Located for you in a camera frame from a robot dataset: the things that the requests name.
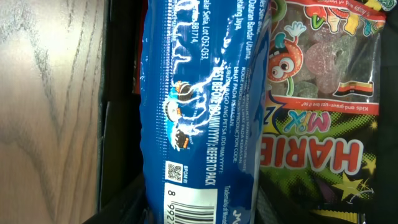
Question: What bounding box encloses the black Haribo candy bag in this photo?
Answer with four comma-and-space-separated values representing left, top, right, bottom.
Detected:
258, 0, 396, 223

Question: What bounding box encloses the blue Oreo snack pack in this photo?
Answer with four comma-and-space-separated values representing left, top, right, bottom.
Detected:
140, 0, 272, 224

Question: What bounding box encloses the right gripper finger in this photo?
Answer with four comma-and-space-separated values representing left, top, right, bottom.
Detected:
83, 174, 147, 224

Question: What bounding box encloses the dark green gift box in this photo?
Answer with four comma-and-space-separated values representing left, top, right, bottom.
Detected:
99, 1, 397, 223

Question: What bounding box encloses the red Hacks candy bag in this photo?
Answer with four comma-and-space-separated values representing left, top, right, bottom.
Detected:
133, 0, 148, 94

